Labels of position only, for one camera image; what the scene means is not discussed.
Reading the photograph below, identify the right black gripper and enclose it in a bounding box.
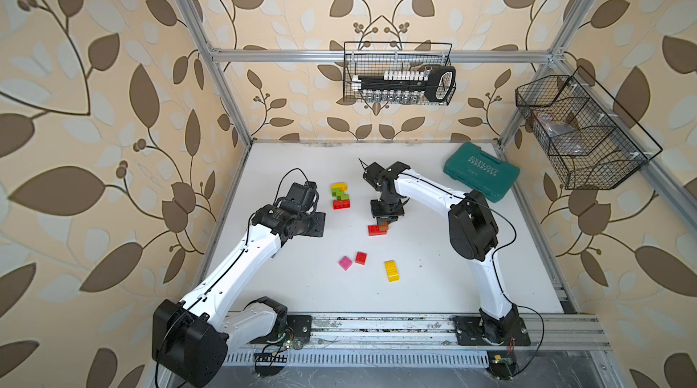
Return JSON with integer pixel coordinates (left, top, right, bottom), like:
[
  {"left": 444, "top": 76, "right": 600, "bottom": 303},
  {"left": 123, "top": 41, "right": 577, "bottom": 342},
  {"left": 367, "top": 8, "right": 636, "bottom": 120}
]
[{"left": 368, "top": 194, "right": 402, "bottom": 224}]

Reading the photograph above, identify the long red lego front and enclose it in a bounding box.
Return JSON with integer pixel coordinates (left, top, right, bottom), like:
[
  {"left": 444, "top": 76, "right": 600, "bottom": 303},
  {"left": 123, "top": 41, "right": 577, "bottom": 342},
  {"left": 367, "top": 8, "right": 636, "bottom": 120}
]
[{"left": 368, "top": 225, "right": 388, "bottom": 237}]

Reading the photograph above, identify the yellow lego brick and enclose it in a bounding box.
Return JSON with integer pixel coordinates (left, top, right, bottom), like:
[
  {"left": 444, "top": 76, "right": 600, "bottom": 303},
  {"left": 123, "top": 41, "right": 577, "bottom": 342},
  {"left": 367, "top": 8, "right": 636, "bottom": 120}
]
[
  {"left": 330, "top": 183, "right": 348, "bottom": 192},
  {"left": 384, "top": 260, "right": 399, "bottom": 283}
]

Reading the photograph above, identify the small red lego brick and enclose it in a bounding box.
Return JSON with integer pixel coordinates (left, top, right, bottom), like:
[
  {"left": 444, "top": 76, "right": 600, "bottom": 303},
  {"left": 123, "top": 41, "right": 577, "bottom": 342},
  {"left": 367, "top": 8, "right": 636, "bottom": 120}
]
[{"left": 355, "top": 252, "right": 367, "bottom": 266}]

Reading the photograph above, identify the pink lego brick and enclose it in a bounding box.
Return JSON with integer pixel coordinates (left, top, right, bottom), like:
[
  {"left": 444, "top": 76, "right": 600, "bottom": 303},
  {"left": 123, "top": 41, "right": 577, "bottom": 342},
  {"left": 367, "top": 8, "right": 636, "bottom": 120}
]
[{"left": 339, "top": 257, "right": 353, "bottom": 271}]

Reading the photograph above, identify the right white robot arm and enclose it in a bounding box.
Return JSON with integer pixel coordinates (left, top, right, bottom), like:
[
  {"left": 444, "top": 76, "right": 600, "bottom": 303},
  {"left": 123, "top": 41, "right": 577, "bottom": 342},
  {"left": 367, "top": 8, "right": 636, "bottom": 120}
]
[{"left": 361, "top": 161, "right": 519, "bottom": 336}]

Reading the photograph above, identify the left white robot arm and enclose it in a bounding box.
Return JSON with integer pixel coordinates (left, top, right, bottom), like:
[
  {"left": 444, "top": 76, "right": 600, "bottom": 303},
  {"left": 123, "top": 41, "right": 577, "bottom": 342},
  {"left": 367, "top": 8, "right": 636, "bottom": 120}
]
[{"left": 152, "top": 181, "right": 326, "bottom": 387}]

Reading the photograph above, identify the red long lego brick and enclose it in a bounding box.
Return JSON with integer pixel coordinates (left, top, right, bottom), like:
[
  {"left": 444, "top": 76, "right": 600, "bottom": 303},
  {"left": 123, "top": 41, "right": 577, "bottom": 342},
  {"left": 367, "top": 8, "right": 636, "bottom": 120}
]
[{"left": 332, "top": 199, "right": 350, "bottom": 210}]

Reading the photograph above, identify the green plastic tool case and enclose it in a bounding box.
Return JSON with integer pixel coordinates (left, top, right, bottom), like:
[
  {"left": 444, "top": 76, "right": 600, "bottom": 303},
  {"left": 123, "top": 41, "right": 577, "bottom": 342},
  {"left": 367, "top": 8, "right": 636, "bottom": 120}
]
[{"left": 444, "top": 142, "right": 520, "bottom": 202}]

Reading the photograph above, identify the black socket set holder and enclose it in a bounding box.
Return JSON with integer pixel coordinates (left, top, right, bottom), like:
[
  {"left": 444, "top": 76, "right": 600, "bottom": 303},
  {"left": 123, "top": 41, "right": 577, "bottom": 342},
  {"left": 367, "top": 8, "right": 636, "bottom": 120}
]
[{"left": 348, "top": 66, "right": 457, "bottom": 105}]

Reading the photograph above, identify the left circuit board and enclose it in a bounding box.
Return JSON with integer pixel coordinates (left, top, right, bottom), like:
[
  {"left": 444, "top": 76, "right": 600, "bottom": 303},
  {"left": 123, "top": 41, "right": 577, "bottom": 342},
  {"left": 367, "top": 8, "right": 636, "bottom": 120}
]
[{"left": 253, "top": 336, "right": 307, "bottom": 378}]

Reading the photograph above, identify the circuit board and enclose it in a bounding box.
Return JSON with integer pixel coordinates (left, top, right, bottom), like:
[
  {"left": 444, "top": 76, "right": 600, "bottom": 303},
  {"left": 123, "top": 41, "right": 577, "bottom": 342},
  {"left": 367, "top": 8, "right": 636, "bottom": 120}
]
[
  {"left": 486, "top": 352, "right": 517, "bottom": 381},
  {"left": 253, "top": 336, "right": 307, "bottom": 378}
]

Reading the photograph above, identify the clear plastic bag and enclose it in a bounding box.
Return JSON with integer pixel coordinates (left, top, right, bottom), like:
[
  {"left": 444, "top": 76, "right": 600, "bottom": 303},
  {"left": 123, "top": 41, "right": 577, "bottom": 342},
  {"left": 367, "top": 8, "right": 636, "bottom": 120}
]
[{"left": 538, "top": 112, "right": 586, "bottom": 156}]

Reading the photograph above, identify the right circuit board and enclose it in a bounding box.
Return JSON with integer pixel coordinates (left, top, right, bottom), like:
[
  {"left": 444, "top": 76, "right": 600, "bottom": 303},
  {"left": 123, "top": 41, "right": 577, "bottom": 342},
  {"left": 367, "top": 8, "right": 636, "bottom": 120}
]
[{"left": 486, "top": 352, "right": 517, "bottom": 381}]

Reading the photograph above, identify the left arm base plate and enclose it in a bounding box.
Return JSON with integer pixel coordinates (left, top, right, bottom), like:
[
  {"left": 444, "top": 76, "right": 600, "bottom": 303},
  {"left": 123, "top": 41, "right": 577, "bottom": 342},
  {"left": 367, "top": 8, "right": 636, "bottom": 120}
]
[{"left": 250, "top": 315, "right": 313, "bottom": 346}]

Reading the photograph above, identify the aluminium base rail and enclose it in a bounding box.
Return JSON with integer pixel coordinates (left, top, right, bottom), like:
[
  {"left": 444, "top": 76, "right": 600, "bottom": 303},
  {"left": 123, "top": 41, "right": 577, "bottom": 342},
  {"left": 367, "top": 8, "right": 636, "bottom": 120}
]
[{"left": 222, "top": 313, "right": 610, "bottom": 368}]

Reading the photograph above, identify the back wall wire basket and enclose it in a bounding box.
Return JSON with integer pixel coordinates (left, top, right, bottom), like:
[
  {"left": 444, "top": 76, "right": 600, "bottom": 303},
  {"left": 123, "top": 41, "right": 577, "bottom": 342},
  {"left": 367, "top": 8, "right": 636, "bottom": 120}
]
[{"left": 342, "top": 41, "right": 457, "bottom": 106}]

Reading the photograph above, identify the wall wire basket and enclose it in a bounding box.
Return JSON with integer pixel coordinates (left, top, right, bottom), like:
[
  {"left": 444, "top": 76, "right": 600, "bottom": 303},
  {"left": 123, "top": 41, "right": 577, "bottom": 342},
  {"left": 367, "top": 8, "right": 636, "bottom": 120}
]
[
  {"left": 515, "top": 66, "right": 663, "bottom": 190},
  {"left": 342, "top": 41, "right": 457, "bottom": 106}
]

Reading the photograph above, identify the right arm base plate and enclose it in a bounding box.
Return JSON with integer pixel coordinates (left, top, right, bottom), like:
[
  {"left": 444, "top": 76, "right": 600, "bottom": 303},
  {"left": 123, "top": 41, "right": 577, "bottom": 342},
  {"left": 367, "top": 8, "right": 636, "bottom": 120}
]
[{"left": 452, "top": 312, "right": 532, "bottom": 346}]

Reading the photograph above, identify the right wall wire basket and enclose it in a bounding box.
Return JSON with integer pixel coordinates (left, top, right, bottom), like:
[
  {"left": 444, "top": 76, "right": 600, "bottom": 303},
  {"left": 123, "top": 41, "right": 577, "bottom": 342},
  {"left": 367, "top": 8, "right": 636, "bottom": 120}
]
[{"left": 515, "top": 66, "right": 663, "bottom": 190}]

